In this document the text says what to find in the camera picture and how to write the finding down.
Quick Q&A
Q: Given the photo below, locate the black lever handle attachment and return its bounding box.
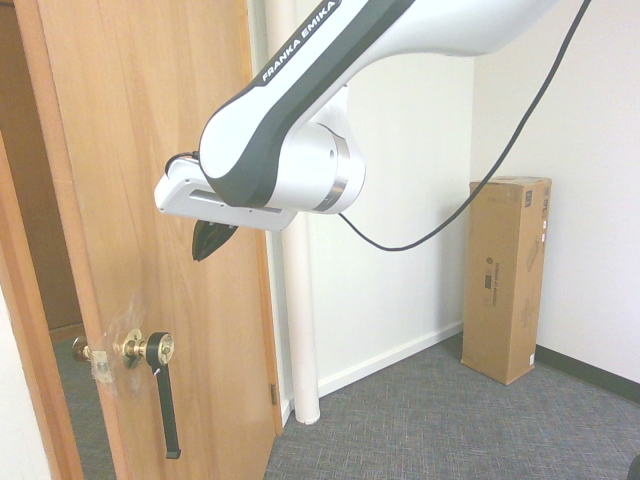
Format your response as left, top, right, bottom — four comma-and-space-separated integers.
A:
144, 331, 182, 461

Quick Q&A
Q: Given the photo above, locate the dark brown framed door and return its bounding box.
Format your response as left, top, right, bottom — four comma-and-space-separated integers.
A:
0, 3, 85, 332

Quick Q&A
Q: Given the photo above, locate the light wooden door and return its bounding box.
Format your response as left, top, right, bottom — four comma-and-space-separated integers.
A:
13, 0, 282, 480

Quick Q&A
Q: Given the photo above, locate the brass knob with rosette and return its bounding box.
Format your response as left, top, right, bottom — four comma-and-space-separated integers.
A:
122, 328, 175, 372

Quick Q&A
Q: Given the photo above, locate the short black plug cable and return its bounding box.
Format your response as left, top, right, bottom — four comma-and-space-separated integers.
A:
165, 151, 202, 170

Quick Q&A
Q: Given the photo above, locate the white vertical pipe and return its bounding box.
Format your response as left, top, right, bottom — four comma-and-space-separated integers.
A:
261, 0, 322, 427

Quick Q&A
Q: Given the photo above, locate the clear tape over latch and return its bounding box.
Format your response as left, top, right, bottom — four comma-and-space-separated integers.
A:
91, 294, 152, 402

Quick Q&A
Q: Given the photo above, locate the brass round door knob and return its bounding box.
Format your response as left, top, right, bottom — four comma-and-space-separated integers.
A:
70, 335, 95, 363

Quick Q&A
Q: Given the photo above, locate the tall cardboard box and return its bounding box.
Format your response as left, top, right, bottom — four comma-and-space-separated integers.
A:
460, 175, 553, 387

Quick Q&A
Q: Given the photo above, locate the long black cable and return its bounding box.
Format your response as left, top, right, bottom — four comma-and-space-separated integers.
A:
338, 0, 593, 252

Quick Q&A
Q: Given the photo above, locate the wooden door frame jamb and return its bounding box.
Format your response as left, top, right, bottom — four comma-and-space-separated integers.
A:
0, 130, 85, 480

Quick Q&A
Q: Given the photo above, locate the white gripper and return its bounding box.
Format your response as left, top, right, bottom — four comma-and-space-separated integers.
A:
153, 159, 300, 263

